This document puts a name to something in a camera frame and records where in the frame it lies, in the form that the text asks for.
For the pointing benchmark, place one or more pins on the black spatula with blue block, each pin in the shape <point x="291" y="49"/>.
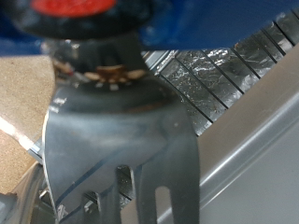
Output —
<point x="109" y="140"/>

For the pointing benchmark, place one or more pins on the silver toaster oven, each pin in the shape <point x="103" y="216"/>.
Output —
<point x="264" y="155"/>

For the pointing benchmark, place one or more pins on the aluminium foil sheet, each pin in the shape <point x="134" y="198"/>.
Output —
<point x="199" y="84"/>

